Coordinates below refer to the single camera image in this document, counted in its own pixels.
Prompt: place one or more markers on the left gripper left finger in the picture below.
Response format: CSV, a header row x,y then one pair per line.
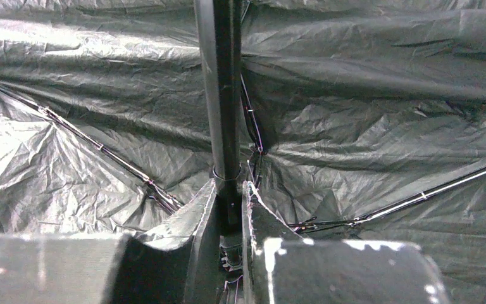
x,y
175,262

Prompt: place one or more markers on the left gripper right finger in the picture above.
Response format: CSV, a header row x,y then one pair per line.
x,y
281,266

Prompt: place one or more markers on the purple umbrella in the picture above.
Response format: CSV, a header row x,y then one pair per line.
x,y
359,104

